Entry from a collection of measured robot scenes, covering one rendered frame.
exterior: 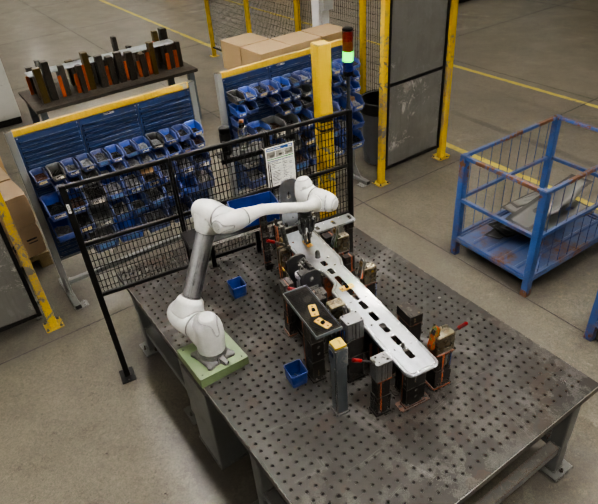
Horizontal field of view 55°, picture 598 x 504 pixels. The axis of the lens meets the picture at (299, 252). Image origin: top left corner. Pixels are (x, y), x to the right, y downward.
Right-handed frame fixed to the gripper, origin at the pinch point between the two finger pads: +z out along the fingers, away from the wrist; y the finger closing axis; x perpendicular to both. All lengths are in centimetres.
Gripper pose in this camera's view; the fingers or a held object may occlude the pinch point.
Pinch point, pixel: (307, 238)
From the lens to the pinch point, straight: 348.0
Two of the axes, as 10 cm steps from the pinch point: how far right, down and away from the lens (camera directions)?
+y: 8.9, -3.1, 3.3
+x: -4.5, -5.0, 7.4
